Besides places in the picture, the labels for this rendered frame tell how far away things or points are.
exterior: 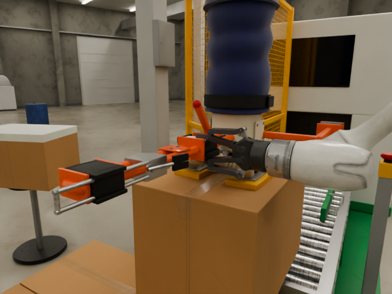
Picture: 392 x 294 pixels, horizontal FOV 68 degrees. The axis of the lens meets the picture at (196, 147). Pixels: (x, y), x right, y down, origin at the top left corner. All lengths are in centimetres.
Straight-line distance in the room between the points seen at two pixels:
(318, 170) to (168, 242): 48
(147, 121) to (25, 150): 85
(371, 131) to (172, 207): 54
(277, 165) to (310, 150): 8
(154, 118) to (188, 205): 144
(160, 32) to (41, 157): 117
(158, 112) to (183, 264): 146
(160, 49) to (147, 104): 40
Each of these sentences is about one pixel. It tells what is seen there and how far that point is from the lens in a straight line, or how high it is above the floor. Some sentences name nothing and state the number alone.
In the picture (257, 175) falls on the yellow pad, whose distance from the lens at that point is 92.
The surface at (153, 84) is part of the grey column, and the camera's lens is 217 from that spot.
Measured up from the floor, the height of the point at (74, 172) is 123.
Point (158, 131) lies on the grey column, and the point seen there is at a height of 100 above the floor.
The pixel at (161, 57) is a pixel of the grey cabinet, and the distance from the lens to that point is 213.
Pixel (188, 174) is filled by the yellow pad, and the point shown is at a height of 108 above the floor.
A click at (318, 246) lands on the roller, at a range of 173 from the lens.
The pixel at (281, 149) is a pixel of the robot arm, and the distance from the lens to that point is 67.
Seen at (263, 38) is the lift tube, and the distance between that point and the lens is 95.
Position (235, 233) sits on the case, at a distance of 77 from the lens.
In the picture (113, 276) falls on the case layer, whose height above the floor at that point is 54.
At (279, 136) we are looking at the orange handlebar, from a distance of 101.
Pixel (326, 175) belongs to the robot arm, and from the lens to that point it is 65.
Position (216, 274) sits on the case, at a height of 87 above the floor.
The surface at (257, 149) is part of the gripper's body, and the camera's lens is 69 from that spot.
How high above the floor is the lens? 138
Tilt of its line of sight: 13 degrees down
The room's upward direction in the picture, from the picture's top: straight up
